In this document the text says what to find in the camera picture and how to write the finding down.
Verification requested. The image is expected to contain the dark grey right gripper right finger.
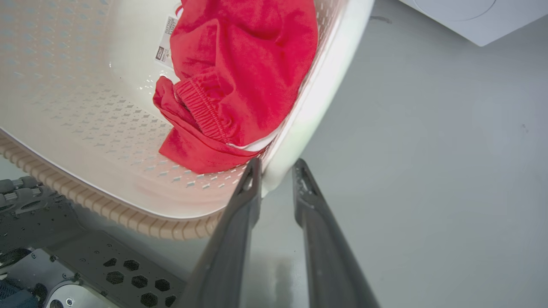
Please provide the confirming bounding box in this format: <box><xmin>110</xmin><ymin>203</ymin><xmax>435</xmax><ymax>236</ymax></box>
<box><xmin>292</xmin><ymin>158</ymin><xmax>381</xmax><ymax>308</ymax></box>

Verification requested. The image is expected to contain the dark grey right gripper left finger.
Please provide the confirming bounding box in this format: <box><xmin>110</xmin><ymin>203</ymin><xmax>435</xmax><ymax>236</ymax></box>
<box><xmin>175</xmin><ymin>157</ymin><xmax>262</xmax><ymax>308</ymax></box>

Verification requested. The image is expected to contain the white perforated plastic laundry basket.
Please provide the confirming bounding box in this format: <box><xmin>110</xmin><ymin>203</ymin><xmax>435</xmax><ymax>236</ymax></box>
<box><xmin>0</xmin><ymin>0</ymin><xmax>375</xmax><ymax>241</ymax></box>

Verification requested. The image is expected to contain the red garment with elastic waistband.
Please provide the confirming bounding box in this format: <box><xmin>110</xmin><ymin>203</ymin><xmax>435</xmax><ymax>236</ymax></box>
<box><xmin>153</xmin><ymin>0</ymin><xmax>319</xmax><ymax>174</ymax></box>

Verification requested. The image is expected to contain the white paper label sticker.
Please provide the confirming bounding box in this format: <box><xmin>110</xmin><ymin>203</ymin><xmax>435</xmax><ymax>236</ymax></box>
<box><xmin>155</xmin><ymin>15</ymin><xmax>179</xmax><ymax>69</ymax></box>

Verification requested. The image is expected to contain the white washing machine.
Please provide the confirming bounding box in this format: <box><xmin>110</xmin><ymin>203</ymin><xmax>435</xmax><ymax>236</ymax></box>
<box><xmin>399</xmin><ymin>0</ymin><xmax>548</xmax><ymax>47</ymax></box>

